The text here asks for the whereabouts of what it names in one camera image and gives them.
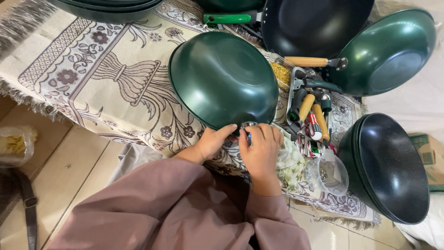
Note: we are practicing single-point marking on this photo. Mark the person's right hand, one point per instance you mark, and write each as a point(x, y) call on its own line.
point(262, 152)

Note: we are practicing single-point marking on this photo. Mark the person's left hand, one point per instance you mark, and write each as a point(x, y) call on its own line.
point(211, 142)

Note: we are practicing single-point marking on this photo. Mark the upturned dark green wok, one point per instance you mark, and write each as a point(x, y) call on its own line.
point(222, 80)

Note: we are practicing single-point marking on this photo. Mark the plastic bag of white parts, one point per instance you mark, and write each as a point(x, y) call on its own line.
point(291, 166)

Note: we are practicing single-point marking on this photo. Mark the colourful small packets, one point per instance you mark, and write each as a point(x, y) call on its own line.
point(312, 147)

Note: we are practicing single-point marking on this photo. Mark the red white striped screwdriver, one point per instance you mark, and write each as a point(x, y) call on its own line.
point(314, 127)

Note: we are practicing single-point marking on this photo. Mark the clear plastic cup of screws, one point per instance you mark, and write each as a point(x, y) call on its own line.
point(329, 175)

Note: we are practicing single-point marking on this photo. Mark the bag of golden screws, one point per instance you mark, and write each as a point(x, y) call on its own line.
point(280, 73)

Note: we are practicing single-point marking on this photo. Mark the person's mauve garment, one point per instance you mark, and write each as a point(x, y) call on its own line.
point(166, 211)

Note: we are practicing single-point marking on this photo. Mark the metal tool tray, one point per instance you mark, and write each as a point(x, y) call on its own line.
point(295, 74)

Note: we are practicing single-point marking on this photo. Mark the grey white cloth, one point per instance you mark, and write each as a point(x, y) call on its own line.
point(128, 159)

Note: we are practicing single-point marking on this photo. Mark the beige floral fringed table cloth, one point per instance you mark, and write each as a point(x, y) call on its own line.
point(111, 86)

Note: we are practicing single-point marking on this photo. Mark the stack of black speckled woks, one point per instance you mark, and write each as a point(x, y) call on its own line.
point(388, 166)

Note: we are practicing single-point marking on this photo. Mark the black wok with open inside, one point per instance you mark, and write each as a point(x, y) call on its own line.
point(312, 26)

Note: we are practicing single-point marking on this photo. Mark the green printed cardboard box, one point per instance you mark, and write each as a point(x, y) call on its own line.
point(430, 159)

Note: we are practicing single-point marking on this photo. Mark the stack of dark green woks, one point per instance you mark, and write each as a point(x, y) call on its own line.
point(107, 8)

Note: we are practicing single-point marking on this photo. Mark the white sack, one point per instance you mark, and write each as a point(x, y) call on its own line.
point(426, 229)

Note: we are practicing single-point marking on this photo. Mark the clear bag of yellow pieces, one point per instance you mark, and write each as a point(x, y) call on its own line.
point(15, 144)

